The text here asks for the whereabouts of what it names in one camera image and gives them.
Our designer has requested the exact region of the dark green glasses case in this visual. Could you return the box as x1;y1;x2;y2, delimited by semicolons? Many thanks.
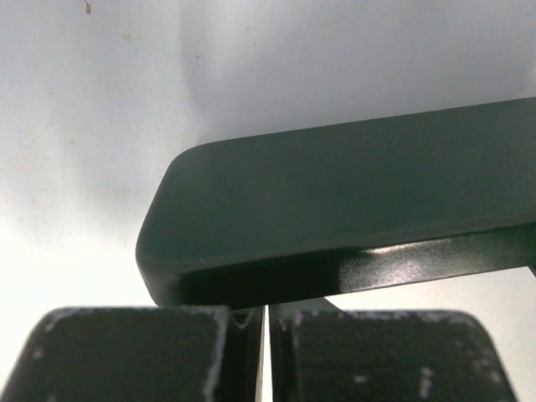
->
136;98;535;309

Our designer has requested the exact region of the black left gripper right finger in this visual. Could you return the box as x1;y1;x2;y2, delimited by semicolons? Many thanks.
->
269;299;517;401

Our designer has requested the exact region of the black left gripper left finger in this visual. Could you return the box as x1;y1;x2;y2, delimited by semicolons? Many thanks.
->
12;307;264;401

